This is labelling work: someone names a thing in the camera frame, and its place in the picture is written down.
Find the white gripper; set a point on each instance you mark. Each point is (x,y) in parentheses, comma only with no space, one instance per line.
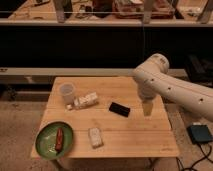
(146,98)

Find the blue foot pedal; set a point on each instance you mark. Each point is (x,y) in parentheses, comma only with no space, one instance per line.
(199,134)

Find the green plate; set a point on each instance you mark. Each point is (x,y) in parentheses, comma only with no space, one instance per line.
(45,143)

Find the metal shelf rail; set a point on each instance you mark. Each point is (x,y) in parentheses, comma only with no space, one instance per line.
(11,71)

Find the wooden table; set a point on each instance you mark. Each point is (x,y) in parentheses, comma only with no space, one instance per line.
(135,136)

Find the black eraser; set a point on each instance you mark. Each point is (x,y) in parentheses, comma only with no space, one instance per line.
(119,109)

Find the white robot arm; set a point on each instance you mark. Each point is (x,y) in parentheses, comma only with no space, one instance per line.
(152,79)

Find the white toy block object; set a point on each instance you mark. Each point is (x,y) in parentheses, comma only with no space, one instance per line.
(84,101)

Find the red chili pepper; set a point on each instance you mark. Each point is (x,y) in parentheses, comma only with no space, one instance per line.
(59,140)

